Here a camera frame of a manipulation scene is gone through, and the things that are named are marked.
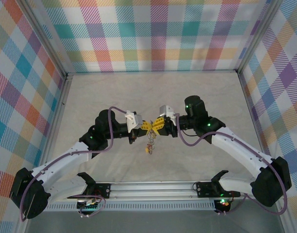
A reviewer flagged small metal chain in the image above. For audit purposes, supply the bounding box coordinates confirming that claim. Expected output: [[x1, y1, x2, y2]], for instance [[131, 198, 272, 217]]
[[145, 127, 157, 155]]

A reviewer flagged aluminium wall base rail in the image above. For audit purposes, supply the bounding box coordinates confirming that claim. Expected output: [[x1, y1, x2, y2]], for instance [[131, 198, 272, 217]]
[[237, 72, 288, 233], [16, 74, 73, 233], [66, 69, 240, 74]]

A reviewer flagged slotted grey cable duct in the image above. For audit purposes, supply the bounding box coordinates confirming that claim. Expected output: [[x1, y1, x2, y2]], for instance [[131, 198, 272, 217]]
[[45, 200, 218, 212]]

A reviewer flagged aluminium upright frame post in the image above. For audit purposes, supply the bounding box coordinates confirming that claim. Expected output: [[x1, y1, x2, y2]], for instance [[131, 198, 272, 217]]
[[21, 0, 69, 77], [235, 0, 281, 73]]

